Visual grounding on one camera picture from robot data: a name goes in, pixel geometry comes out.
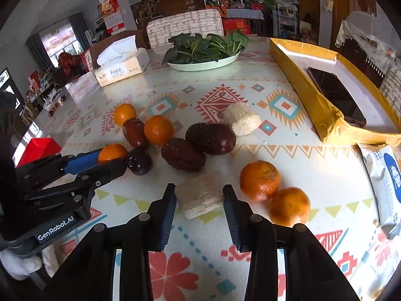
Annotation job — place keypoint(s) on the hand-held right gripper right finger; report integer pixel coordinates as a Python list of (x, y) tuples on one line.
[(233, 219)]

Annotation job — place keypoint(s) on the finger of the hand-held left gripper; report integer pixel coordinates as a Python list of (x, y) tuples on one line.
[(106, 172), (81, 163)]

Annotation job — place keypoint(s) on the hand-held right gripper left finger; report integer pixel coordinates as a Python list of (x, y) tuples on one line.
[(167, 216)]

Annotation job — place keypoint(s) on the orange mandarin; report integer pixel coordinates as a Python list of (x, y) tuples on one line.
[(124, 113), (158, 129), (260, 180), (289, 207), (112, 152)]

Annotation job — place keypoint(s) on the dark red jujube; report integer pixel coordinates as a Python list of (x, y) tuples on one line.
[(135, 133), (210, 138), (183, 154), (140, 163)]

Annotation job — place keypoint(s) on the beige puffed rice cake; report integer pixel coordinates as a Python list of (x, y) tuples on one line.
[(242, 118), (200, 196)]

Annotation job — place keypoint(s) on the red box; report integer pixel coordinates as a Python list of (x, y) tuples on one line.
[(37, 149)]

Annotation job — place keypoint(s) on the person's left hand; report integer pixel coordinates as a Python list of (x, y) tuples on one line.
[(18, 266)]

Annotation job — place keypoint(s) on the red carton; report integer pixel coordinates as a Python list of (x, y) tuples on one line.
[(84, 60)]

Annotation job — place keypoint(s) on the tissue box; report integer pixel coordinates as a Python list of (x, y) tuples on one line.
[(122, 65)]

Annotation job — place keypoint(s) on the patterned tablecloth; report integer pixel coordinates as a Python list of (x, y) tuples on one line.
[(206, 94)]

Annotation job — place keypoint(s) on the pale green plate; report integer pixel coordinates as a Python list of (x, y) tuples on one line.
[(200, 66)]

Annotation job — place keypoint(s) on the yellow cardboard box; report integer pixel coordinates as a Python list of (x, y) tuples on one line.
[(313, 100)]

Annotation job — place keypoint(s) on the wet wipes pack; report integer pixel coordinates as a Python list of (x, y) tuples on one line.
[(385, 188)]

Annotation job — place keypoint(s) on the plate of green leafy vegetables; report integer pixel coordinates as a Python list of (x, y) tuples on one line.
[(200, 48)]

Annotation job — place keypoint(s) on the black smartphone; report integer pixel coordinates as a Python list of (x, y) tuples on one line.
[(336, 95)]

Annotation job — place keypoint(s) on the patterned chair back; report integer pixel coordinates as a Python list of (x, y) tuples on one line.
[(184, 26)]

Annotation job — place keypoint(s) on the lace covered side table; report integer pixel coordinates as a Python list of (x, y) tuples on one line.
[(366, 44)]

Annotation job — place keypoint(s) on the red wall calendar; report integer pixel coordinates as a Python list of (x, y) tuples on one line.
[(109, 14)]

